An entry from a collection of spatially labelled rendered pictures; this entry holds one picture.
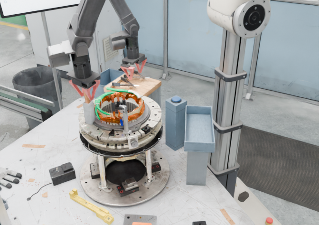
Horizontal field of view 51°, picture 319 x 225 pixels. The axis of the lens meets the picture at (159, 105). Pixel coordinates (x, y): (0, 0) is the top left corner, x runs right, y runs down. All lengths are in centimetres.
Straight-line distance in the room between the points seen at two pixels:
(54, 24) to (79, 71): 277
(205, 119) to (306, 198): 140
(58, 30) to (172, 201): 283
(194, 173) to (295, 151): 172
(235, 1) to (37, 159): 110
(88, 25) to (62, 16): 275
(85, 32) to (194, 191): 78
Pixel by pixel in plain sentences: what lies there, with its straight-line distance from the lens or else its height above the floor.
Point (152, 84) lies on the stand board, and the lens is 155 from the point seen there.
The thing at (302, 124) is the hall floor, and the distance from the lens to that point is 339.
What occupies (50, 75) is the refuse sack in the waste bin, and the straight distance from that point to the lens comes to 310.
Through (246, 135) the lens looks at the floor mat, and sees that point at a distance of 305.
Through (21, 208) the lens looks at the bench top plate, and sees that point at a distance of 146.
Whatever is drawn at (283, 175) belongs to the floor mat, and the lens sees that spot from 274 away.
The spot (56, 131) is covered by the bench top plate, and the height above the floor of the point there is 78.
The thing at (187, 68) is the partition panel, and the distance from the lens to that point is 376.
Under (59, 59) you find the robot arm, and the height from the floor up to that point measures 138.
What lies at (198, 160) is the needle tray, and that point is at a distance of 134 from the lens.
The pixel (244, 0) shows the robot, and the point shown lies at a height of 150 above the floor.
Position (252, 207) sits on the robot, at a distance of 210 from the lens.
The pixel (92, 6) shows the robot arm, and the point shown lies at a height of 156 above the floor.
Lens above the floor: 180
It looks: 32 degrees down
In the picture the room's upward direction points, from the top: 1 degrees counter-clockwise
